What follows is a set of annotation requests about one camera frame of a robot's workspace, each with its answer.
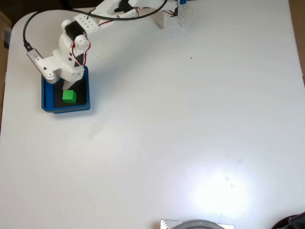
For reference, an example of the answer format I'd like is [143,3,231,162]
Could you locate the green cube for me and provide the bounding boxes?
[61,90,77,104]

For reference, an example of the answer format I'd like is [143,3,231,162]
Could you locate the blue square box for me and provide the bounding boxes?
[41,65,92,115]

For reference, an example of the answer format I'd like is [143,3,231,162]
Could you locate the silver metal plate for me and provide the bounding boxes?
[159,219,235,229]

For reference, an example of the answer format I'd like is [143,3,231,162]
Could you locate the dark round base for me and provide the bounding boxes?
[177,219,226,229]
[271,213,305,229]

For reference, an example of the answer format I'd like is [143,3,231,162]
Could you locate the red white servo wires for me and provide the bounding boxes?
[71,6,179,66]

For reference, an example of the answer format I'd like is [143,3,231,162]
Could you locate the silver camera box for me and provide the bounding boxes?
[26,48,63,84]

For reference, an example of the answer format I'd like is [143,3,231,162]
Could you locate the black usb cable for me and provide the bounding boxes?
[22,0,169,52]

